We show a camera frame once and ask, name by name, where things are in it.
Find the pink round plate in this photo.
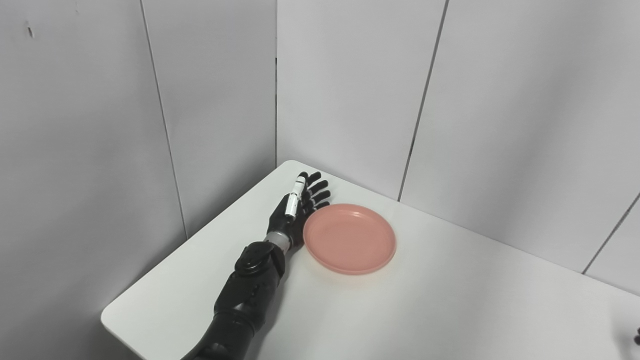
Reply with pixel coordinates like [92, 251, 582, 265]
[302, 203, 398, 276]

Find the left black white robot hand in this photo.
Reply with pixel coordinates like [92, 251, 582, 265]
[266, 171, 332, 249]

